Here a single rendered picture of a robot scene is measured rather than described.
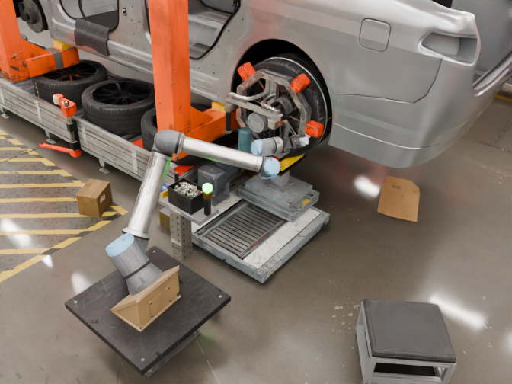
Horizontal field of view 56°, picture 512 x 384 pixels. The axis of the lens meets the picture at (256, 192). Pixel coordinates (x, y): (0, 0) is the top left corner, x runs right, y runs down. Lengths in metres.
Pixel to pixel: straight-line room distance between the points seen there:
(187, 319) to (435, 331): 1.22
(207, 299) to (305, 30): 1.61
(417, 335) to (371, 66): 1.42
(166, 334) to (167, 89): 1.45
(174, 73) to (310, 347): 1.76
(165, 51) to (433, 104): 1.52
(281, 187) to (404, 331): 1.47
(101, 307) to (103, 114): 1.93
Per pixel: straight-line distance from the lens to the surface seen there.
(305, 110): 2.96
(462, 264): 3.61
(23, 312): 3.14
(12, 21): 4.60
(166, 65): 2.99
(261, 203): 3.53
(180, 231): 3.08
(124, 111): 4.05
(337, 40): 2.85
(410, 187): 4.23
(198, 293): 2.62
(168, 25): 2.90
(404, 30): 2.68
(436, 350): 2.54
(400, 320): 2.60
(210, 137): 3.45
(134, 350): 2.42
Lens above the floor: 2.20
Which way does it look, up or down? 35 degrees down
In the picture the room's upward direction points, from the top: 4 degrees clockwise
